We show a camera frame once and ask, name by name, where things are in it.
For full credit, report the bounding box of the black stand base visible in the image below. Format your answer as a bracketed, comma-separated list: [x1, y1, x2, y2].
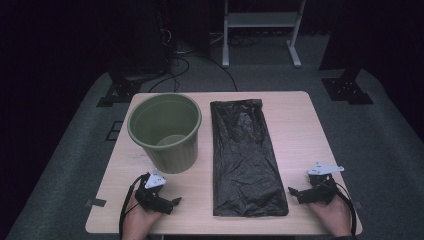
[320, 66, 374, 106]
[96, 63, 143, 108]

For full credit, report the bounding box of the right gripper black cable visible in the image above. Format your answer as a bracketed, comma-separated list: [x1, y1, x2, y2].
[328, 179, 358, 237]

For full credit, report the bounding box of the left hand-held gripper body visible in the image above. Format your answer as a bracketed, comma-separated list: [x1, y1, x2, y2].
[134, 168, 175, 215]

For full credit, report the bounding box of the black floor cable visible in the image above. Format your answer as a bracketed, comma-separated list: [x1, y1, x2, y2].
[179, 53, 239, 93]
[148, 56, 191, 94]

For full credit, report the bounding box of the person's right hand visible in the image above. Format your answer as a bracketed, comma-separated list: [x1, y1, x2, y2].
[306, 196, 353, 239]

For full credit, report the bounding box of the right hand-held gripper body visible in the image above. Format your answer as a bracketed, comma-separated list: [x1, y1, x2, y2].
[297, 161, 345, 205]

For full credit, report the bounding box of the black plastic garbage bag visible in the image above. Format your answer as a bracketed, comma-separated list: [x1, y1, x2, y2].
[209, 98, 290, 218]

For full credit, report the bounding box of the black tape floor outline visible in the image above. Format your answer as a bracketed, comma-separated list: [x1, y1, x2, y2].
[105, 120, 125, 142]

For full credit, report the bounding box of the dark cabinet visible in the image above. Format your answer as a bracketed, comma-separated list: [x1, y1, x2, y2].
[109, 0, 168, 73]

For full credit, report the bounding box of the green plastic trash bin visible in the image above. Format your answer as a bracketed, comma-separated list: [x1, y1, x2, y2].
[126, 92, 203, 175]

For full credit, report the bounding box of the tangle of cables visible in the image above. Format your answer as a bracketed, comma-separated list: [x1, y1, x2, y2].
[229, 32, 263, 48]

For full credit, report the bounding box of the white metal stand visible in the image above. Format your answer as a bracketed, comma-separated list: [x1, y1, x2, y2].
[221, 0, 307, 69]

